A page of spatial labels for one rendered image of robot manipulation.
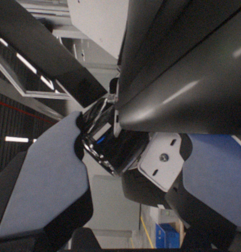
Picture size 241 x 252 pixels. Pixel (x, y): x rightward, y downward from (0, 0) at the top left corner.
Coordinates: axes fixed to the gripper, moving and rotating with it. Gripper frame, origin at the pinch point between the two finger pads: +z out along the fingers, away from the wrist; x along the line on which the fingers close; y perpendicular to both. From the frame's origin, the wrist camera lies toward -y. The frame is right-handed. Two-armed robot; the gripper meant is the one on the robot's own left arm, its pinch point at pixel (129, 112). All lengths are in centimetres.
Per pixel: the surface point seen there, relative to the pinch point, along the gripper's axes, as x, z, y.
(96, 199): -115, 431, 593
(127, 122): -0.1, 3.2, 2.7
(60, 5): -29, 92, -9
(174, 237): 68, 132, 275
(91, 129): -5.1, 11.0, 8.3
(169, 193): 6.0, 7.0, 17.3
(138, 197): 3.0, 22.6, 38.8
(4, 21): -17.6, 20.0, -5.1
